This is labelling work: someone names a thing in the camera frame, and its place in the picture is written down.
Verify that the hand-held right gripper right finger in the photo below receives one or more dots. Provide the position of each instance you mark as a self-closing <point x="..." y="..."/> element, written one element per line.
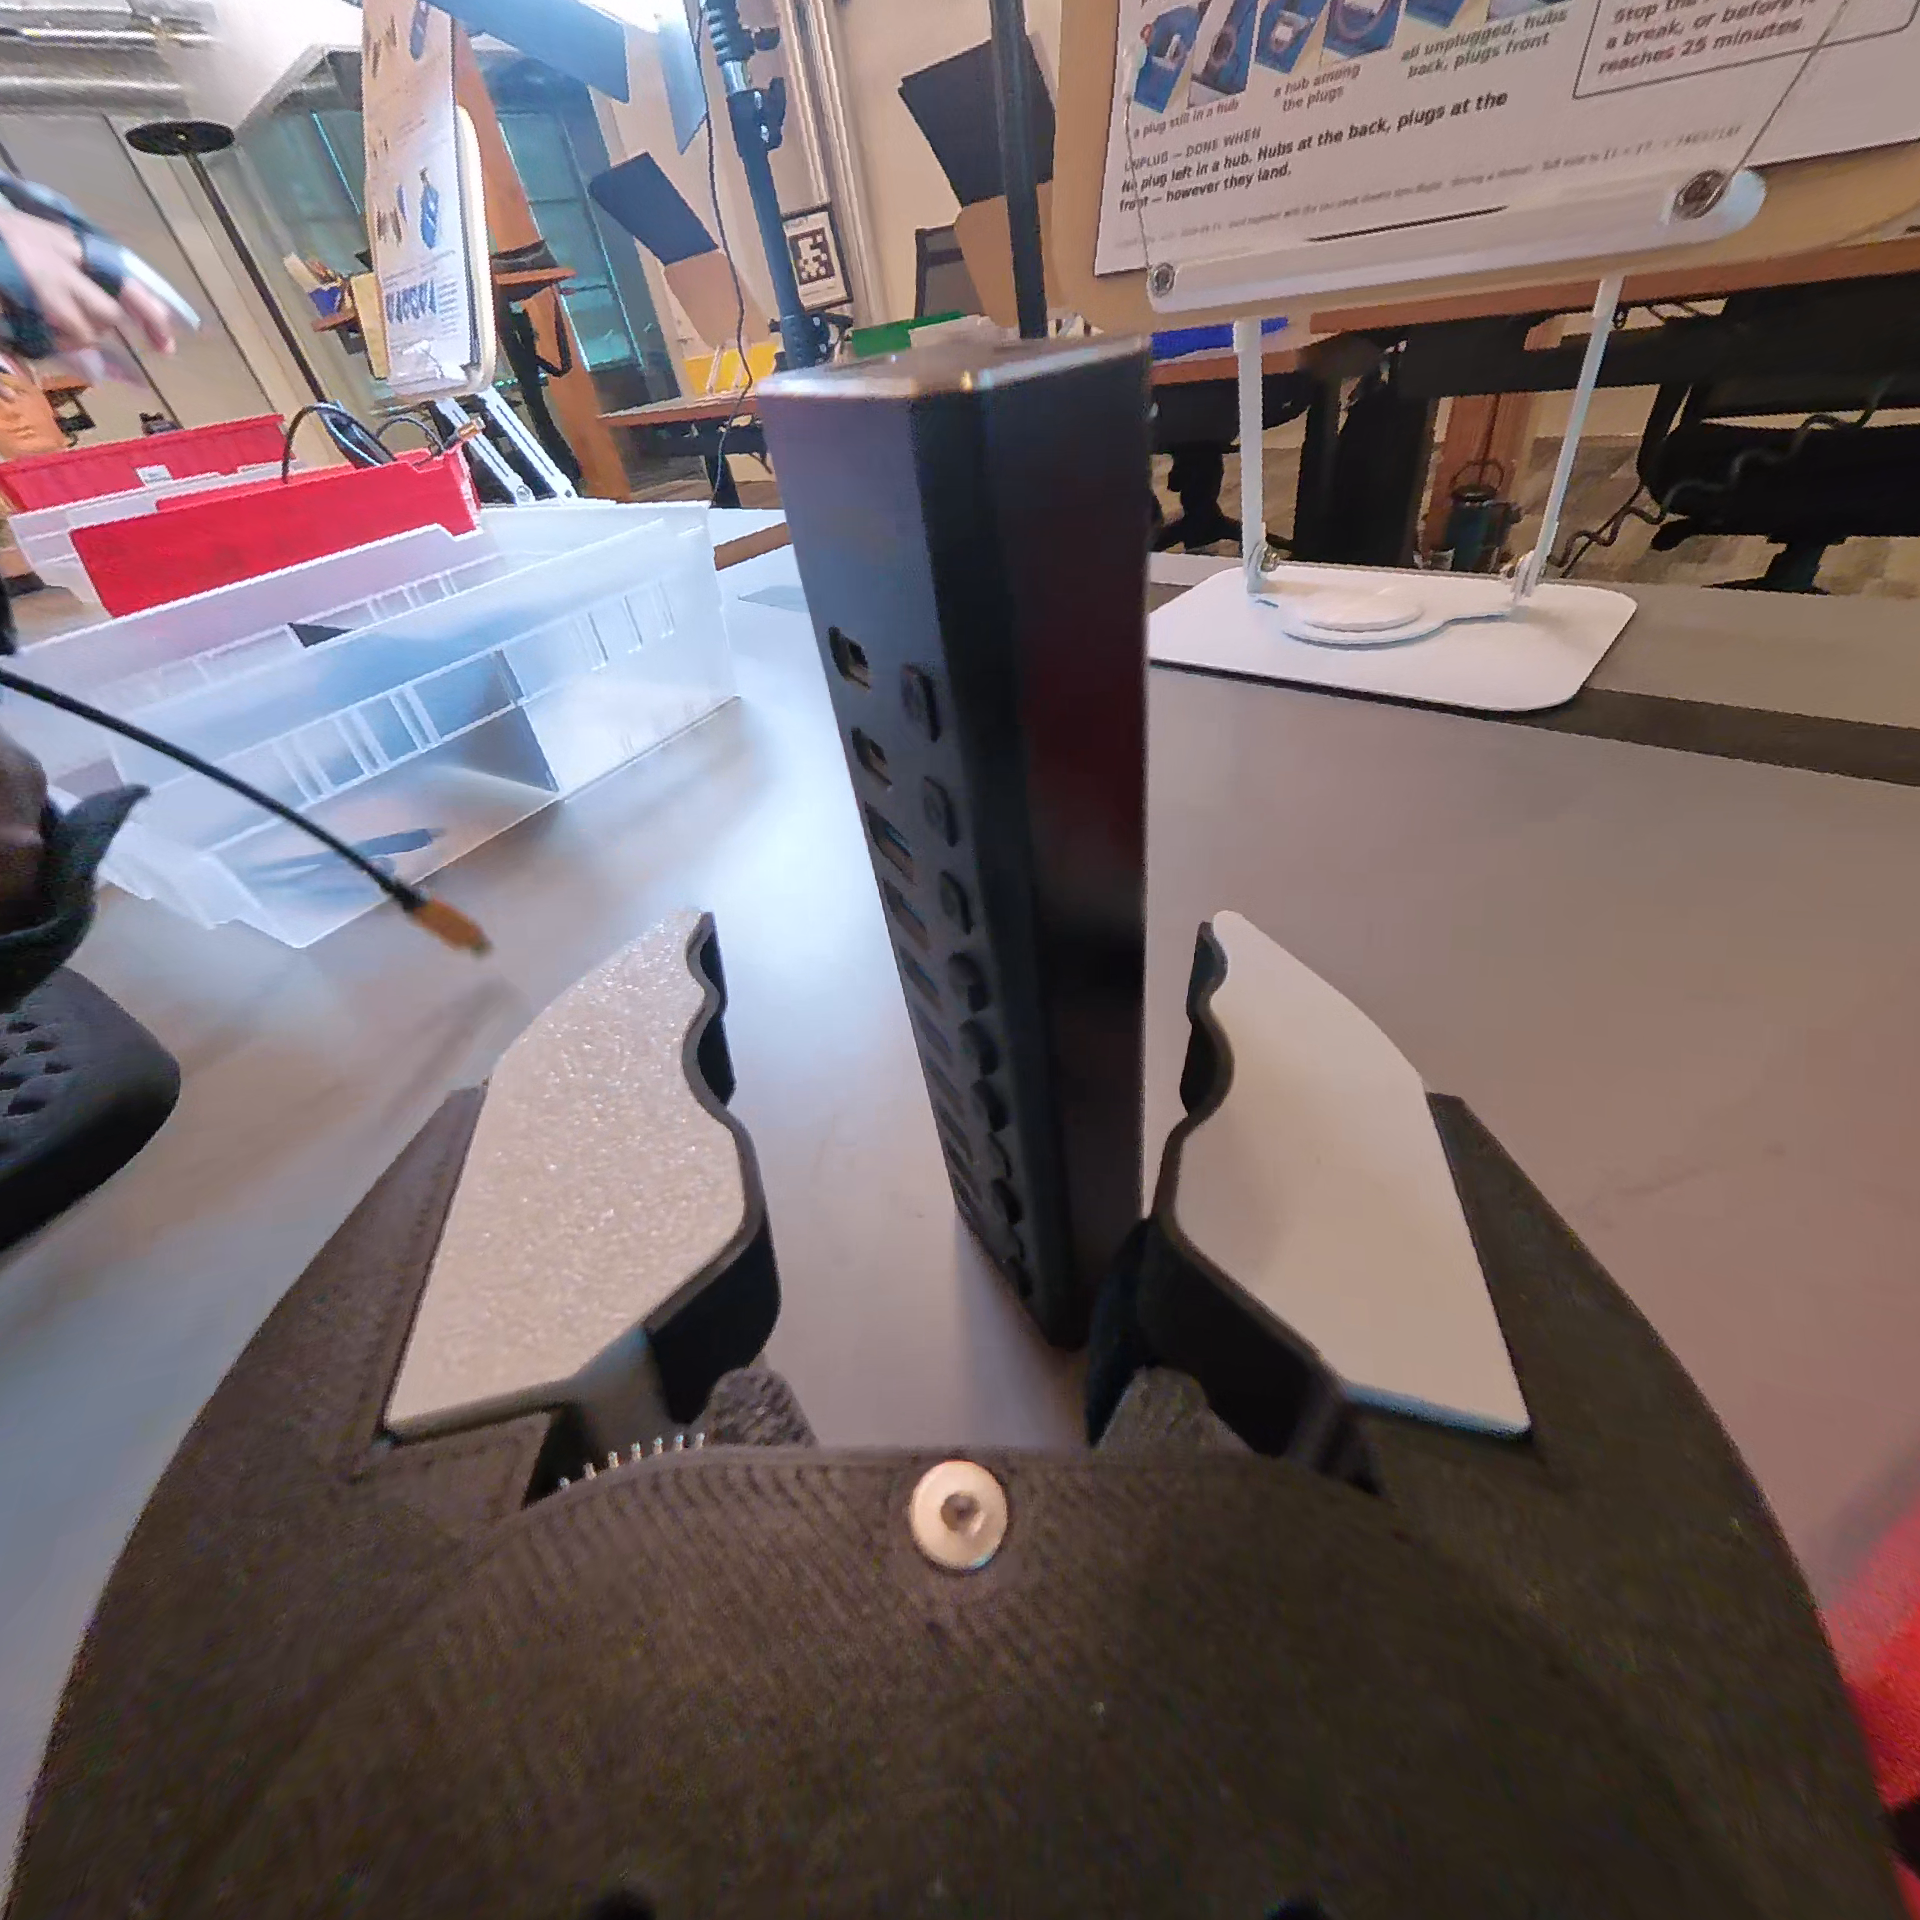
<point x="1336" y="1201"/>

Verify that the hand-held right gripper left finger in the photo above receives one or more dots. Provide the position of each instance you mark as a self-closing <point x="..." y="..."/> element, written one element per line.
<point x="586" y="1171"/>

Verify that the black usb hub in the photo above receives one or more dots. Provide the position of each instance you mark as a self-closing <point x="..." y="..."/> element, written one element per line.
<point x="1050" y="751"/>

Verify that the black mesh office chair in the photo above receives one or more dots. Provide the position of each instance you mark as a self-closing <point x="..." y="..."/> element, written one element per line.
<point x="77" y="1095"/>

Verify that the clear plastic bin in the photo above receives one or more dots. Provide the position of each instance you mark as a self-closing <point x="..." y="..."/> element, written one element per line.
<point x="451" y="661"/>

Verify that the white sheet stand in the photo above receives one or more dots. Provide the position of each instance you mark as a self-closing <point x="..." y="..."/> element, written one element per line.
<point x="1424" y="661"/>

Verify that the red plastic bin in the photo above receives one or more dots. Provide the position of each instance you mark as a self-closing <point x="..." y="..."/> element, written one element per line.
<point x="271" y="534"/>
<point x="136" y="458"/>

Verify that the red garment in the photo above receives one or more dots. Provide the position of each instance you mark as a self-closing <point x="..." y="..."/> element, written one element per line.
<point x="1882" y="1680"/>

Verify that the black and white marker tag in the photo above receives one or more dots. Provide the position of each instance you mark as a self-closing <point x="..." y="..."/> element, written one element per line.
<point x="815" y="258"/>

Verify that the narrow instruction board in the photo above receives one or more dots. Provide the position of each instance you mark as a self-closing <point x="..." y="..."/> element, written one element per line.
<point x="429" y="210"/>

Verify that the black light stand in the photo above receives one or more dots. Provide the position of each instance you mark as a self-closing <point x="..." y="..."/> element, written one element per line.
<point x="757" y="150"/>

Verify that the printed instruction sheet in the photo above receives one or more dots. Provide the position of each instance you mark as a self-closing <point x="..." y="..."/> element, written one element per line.
<point x="1350" y="150"/>

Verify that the black floor lamp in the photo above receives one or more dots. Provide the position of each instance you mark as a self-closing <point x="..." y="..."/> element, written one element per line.
<point x="182" y="138"/>

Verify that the instruction sheet on white stand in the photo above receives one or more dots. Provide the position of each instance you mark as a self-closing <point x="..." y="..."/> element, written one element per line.
<point x="1846" y="210"/>

